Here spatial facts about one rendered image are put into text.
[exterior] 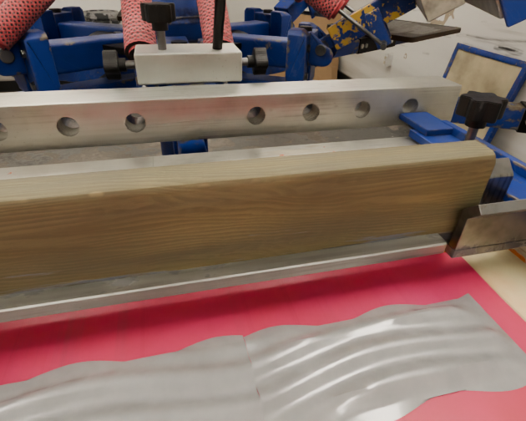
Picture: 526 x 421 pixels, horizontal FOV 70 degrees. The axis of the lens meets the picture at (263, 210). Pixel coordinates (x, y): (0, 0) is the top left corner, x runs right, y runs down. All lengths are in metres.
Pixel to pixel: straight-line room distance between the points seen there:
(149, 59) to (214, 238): 0.28
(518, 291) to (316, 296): 0.16
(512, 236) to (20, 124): 0.47
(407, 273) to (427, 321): 0.05
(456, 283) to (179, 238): 0.22
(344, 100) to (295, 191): 0.26
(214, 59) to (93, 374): 0.36
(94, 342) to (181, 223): 0.10
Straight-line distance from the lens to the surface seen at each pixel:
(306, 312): 0.29
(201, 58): 0.48
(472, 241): 0.33
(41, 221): 0.24
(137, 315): 0.29
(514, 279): 0.38
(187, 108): 0.44
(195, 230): 0.24
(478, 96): 0.45
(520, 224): 0.35
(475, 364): 0.28
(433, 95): 0.55
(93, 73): 1.18
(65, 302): 0.26
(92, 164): 0.42
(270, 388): 0.24
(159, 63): 0.48
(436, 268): 0.35
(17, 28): 0.83
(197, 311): 0.29
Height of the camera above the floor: 1.17
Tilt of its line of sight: 34 degrees down
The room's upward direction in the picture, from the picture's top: 2 degrees clockwise
